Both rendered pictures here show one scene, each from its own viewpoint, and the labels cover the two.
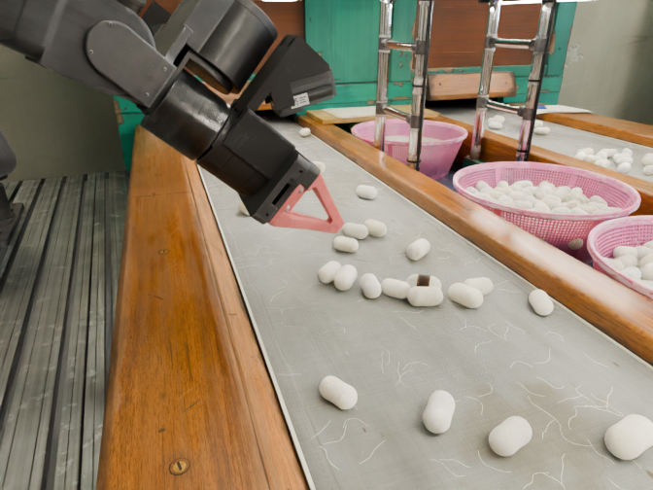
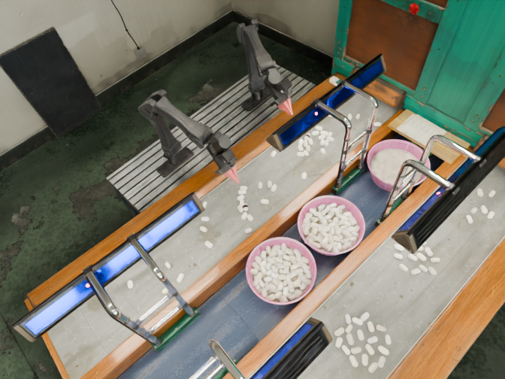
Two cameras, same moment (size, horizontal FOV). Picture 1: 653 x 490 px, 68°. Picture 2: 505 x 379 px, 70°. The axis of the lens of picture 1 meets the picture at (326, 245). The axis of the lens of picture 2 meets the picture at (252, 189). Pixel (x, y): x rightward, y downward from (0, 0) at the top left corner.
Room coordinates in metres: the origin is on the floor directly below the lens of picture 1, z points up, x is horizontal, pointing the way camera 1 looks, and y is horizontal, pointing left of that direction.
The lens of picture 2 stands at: (0.26, -0.90, 2.06)
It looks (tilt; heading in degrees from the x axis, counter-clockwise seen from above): 55 degrees down; 75
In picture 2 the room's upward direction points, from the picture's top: 9 degrees counter-clockwise
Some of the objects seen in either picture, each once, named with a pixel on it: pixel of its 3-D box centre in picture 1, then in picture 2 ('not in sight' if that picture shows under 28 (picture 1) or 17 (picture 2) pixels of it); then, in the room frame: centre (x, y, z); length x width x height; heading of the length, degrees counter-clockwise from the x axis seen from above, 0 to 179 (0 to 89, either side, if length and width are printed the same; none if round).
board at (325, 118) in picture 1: (371, 113); (427, 134); (1.34, -0.12, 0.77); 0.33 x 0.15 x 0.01; 109
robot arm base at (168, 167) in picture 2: not in sight; (173, 157); (0.23, 0.35, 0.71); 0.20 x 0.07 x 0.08; 23
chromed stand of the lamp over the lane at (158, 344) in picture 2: not in sight; (147, 295); (-0.02, -0.37, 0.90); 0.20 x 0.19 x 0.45; 19
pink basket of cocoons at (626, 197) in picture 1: (535, 212); (330, 228); (0.72, -0.33, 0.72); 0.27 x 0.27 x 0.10
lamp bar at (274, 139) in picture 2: not in sight; (330, 98); (0.88, 0.02, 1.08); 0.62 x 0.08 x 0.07; 19
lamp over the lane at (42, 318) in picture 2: not in sight; (116, 257); (-0.04, -0.29, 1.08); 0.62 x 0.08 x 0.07; 19
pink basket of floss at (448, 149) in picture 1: (407, 149); (395, 168); (1.13, -0.19, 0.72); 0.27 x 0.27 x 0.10
